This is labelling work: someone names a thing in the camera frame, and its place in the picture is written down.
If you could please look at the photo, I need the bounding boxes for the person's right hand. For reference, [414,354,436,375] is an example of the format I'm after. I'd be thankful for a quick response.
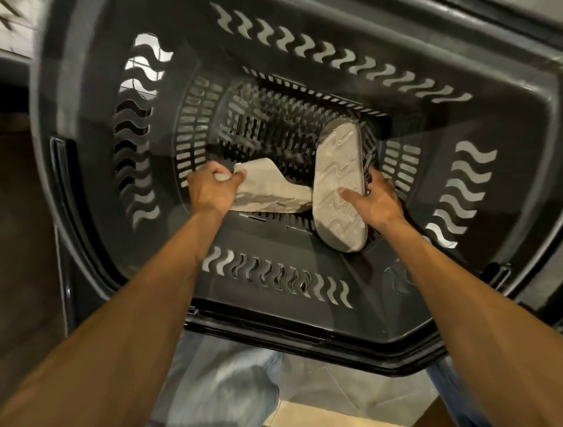
[337,166,408,234]

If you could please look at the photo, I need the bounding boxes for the person's light blue jeans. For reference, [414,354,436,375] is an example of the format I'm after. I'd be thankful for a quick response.
[147,330,492,427]

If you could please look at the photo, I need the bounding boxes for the black basket with wavy slots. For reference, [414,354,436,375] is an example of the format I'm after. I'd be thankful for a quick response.
[28,0,563,378]

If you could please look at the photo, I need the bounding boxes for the person's left forearm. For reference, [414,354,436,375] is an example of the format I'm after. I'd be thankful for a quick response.
[0,210,230,427]

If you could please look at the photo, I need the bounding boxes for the white wire grid panel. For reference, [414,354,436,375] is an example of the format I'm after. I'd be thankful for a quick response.
[0,0,39,61]

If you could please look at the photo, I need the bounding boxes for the person's right forearm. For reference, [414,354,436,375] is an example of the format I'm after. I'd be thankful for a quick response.
[382,218,563,427]

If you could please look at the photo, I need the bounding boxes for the person's left hand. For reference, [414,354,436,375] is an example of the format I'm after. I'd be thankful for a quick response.
[186,160,248,219]

